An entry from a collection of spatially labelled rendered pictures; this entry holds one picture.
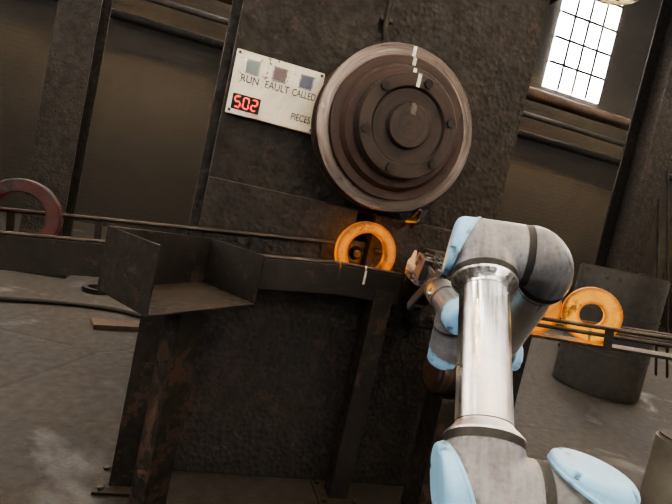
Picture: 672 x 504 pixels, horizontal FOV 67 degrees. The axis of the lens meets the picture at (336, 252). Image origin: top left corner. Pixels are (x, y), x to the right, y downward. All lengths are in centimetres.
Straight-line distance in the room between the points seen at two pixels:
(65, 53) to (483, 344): 366
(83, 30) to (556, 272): 364
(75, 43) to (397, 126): 304
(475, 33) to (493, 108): 24
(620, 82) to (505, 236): 947
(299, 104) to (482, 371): 101
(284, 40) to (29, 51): 650
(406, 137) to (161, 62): 645
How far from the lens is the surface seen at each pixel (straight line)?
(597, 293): 159
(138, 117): 758
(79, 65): 408
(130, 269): 107
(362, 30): 167
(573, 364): 404
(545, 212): 937
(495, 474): 75
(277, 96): 155
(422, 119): 142
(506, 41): 187
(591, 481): 77
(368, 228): 148
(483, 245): 92
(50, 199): 145
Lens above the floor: 85
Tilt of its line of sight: 4 degrees down
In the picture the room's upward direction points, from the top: 12 degrees clockwise
